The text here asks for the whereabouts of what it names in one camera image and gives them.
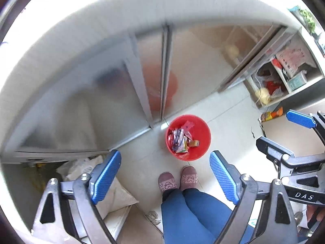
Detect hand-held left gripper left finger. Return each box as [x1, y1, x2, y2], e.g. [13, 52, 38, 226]
[32, 149, 122, 244]

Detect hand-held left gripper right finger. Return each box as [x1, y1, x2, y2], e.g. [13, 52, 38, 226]
[209, 150, 299, 244]

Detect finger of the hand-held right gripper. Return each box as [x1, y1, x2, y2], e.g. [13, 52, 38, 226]
[286, 109, 325, 143]
[256, 136, 325, 178]

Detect red plastic bucket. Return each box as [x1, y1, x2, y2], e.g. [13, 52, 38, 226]
[165, 114, 212, 161]

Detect person's right hand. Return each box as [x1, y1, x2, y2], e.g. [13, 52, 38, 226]
[306, 204, 320, 223]

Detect white woven sack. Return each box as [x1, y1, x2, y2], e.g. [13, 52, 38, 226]
[56, 155, 104, 183]
[96, 176, 139, 221]

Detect pink slipper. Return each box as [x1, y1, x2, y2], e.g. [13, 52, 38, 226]
[158, 172, 178, 192]
[179, 166, 199, 191]

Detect teal box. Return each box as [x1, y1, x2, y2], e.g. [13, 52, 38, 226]
[288, 72, 308, 91]

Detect red plastic bag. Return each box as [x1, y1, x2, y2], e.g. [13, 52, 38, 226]
[263, 80, 283, 95]

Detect pale yellow bag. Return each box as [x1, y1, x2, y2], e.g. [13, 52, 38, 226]
[256, 87, 271, 105]

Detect person's blue trousers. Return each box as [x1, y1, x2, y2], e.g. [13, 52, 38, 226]
[160, 188, 257, 244]

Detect green yellow wrapper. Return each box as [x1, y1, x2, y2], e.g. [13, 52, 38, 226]
[175, 142, 189, 154]

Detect pink printed bag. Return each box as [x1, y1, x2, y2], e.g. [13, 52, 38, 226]
[275, 42, 317, 78]

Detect purple white snack wrapper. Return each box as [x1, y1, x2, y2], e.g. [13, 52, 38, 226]
[172, 129, 187, 151]

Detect pink plastic wrapper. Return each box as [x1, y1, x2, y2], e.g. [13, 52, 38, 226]
[183, 120, 196, 137]

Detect frosted glass cabinet door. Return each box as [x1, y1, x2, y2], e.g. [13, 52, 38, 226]
[134, 26, 170, 123]
[161, 24, 289, 122]
[4, 34, 154, 156]

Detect green plant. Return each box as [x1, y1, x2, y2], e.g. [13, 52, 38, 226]
[298, 8, 317, 34]

